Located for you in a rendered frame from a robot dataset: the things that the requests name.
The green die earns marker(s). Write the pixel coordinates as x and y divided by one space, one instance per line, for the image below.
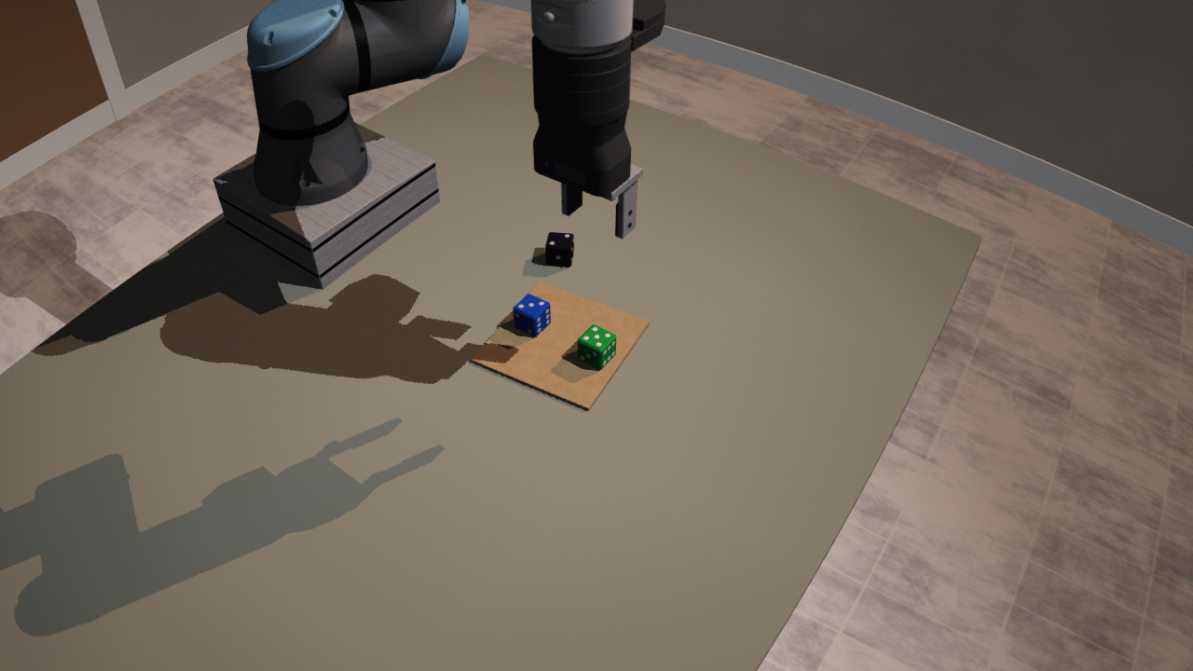
596 347

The black die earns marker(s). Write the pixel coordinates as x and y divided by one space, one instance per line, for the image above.
559 249

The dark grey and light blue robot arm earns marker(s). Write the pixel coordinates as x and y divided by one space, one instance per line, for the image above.
308 56

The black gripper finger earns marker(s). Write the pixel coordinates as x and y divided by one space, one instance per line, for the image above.
572 199
626 208

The blue die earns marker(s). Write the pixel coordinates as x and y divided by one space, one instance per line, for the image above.
532 315

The tan flat mat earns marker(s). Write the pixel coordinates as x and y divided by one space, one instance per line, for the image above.
549 362

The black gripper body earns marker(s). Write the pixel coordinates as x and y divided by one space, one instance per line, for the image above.
581 60

